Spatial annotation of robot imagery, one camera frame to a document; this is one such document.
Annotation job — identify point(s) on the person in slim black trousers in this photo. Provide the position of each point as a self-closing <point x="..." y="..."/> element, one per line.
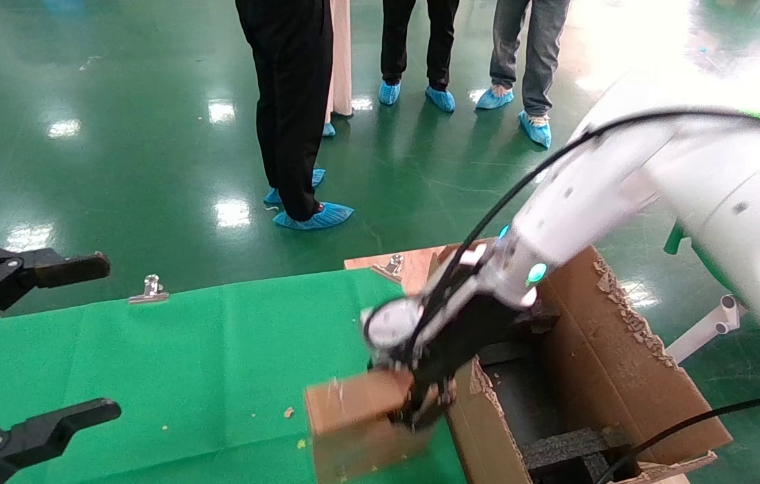
<point x="397" y="40"/>

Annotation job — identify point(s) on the blue shoe cover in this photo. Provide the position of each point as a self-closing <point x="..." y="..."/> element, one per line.
<point x="319" y="216"/>
<point x="272" y="197"/>
<point x="329" y="130"/>
<point x="442" y="99"/>
<point x="389" y="93"/>
<point x="494" y="99"/>
<point x="537" y="131"/>

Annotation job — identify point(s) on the person in wide black trousers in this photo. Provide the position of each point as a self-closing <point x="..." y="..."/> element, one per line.
<point x="292" y="101"/>

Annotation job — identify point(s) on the metal binder clip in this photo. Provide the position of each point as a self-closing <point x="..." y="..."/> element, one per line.
<point x="150" y="292"/>
<point x="393" y="264"/>

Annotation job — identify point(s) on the large green table cloth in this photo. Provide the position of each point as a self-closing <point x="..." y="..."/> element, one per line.
<point x="218" y="363"/>

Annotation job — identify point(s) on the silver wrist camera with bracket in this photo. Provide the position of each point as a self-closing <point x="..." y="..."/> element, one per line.
<point x="390" y="324"/>

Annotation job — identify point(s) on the white metal table frame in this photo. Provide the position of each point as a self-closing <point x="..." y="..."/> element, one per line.
<point x="709" y="327"/>

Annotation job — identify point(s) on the small brown cardboard box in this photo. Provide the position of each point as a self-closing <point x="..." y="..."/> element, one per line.
<point x="353" y="430"/>

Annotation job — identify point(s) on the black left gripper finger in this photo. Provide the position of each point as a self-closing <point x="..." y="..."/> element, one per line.
<point x="50" y="423"/>
<point x="70" y="269"/>

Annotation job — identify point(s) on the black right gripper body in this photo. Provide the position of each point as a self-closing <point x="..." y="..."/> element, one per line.
<point x="467" y="336"/>

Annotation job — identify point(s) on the large open cardboard carton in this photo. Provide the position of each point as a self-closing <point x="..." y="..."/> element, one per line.
<point x="622" y="376"/>

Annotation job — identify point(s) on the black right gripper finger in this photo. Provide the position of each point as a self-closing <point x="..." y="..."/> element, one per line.
<point x="417" y="413"/>
<point x="446" y="393"/>

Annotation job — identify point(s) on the person in pale pink trousers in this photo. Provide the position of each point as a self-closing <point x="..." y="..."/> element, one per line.
<point x="342" y="60"/>

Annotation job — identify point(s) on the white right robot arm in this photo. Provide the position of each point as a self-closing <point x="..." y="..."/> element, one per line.
<point x="723" y="188"/>

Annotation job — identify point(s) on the person in grey jeans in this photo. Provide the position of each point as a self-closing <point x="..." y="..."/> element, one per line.
<point x="541" y="54"/>

